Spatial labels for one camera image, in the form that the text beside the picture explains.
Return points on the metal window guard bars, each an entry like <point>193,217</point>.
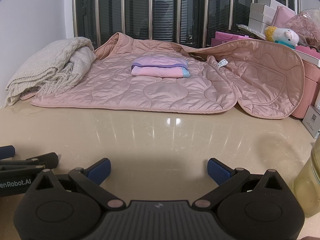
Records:
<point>175,10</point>

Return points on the yellowish glass jar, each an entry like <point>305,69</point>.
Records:
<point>308,187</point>

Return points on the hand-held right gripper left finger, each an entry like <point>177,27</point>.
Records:
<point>99,171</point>

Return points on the pink pouch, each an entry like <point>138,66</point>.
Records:
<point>282,16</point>

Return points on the magenta storage box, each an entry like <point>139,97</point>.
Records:
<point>232,35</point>

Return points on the pink purple garment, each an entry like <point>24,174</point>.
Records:
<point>160,67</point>

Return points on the clear bag of pink fluff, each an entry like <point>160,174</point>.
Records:
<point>306,25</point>

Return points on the pink quilted jacket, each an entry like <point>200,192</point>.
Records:
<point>155,92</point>

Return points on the beige knitted fringed scarf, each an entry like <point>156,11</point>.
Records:
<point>47,65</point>

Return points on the clear flat packet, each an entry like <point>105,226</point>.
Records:
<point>251,30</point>

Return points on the white printed cardboard box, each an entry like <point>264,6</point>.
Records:
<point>311,120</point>

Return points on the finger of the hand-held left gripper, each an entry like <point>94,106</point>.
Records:
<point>42,160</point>
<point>6,152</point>

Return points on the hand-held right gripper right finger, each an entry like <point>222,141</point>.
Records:
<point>220,171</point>

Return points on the white plush toy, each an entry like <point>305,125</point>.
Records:
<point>286,35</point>

